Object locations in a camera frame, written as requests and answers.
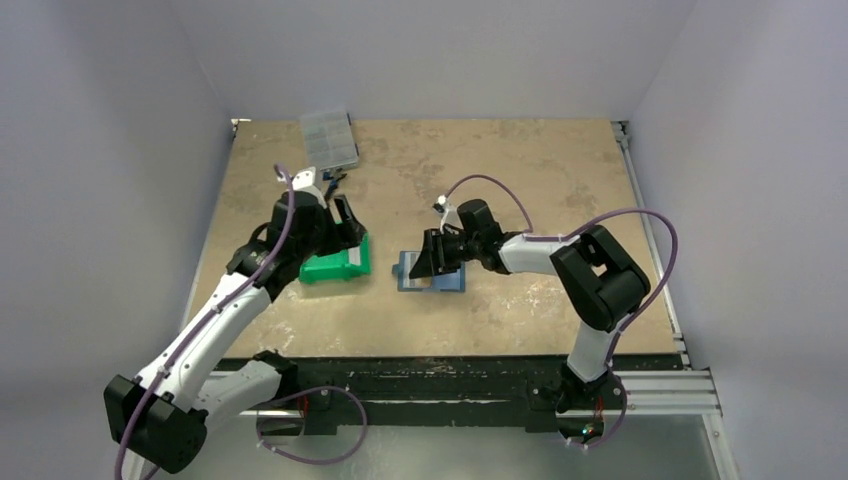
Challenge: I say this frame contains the blue card holder wallet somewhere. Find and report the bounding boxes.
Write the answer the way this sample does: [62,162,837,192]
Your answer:
[392,250,466,293]

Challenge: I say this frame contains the green plastic bin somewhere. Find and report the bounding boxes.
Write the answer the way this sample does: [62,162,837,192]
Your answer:
[298,249,372,284]

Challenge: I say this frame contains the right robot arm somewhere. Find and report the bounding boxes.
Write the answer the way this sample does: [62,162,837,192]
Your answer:
[405,199,654,407]

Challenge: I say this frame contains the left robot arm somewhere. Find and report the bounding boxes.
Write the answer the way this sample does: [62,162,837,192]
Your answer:
[103,189,368,479]

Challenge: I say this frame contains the white credit card in bin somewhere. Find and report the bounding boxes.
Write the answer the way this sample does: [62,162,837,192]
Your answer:
[347,236,371,275]

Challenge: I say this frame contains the clear plastic organizer box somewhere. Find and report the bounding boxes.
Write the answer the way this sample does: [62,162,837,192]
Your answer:
[299,105,360,172]

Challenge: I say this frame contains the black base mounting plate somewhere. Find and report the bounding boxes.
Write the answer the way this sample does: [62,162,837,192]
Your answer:
[165,354,684,439]

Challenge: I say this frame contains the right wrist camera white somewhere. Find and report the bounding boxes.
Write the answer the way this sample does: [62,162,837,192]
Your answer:
[432,195,462,232]

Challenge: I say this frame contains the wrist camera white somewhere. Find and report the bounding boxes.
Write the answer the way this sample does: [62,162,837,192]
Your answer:
[291,167,327,208]
[432,195,462,232]

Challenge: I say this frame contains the blue handled pliers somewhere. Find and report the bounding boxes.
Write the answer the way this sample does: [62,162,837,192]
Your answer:
[322,169,348,196]

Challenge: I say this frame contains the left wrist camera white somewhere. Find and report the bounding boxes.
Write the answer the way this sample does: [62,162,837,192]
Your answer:
[291,167,327,208]

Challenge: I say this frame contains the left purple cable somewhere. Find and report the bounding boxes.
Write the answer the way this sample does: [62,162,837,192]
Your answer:
[113,164,297,480]

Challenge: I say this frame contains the purple cable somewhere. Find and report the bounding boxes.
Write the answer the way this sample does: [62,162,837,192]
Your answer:
[443,174,680,372]
[113,164,297,480]

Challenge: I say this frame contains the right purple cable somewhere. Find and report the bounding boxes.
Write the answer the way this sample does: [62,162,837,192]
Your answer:
[443,174,680,372]

